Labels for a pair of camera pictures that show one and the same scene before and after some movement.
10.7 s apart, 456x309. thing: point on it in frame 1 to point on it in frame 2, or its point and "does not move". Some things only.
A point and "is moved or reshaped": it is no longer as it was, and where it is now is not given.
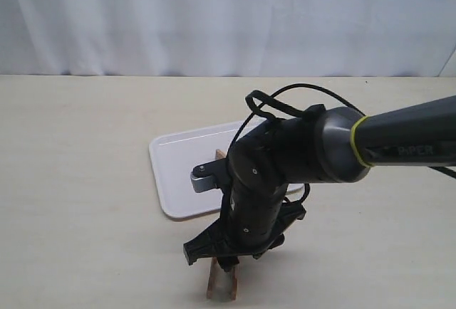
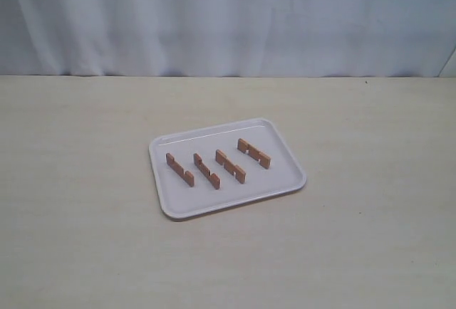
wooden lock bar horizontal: (234, 292) to (187, 176)
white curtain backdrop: (227, 21) does not move
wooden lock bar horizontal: (212, 278) is moved or reshaped
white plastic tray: (174, 158) does not move
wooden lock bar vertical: (220, 154) is moved or reshaped
